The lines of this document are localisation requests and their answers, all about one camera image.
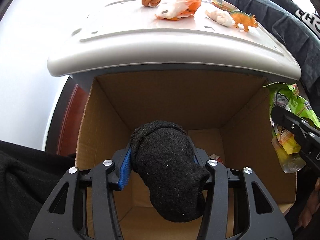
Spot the green snack bag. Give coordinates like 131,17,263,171
264,82,319,173

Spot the red white paper carton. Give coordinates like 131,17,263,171
209,154,223,164

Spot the black sock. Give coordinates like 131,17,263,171
130,121,210,223

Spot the person's right hand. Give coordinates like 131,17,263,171
295,178,320,230

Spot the brown cardboard box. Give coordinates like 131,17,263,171
75,70,296,239

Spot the black white letter pillow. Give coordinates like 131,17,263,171
295,9,320,38

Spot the dark blue bed blanket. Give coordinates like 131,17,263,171
224,0,319,103

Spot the orange toy dinosaur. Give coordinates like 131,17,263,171
229,10,258,33

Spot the crumpled white tissue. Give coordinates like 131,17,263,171
205,8,234,27

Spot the yellow squeeze pouch with spout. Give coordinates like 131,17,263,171
211,0,239,12

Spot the orange white plastic bag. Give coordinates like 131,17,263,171
155,0,202,21

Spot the white plastic storage box lid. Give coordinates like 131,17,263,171
47,0,302,80

